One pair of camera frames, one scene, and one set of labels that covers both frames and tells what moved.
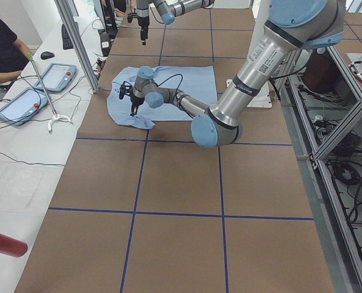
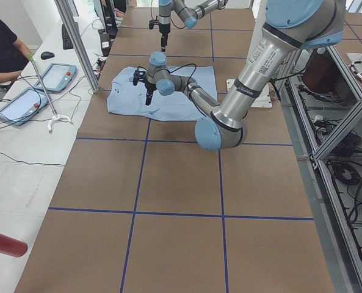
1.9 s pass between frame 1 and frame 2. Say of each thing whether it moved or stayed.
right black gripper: moved
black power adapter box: stayed
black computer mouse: stayed
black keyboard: stayed
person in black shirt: stayed
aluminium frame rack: stayed
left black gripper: moved
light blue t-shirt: moved
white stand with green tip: stayed
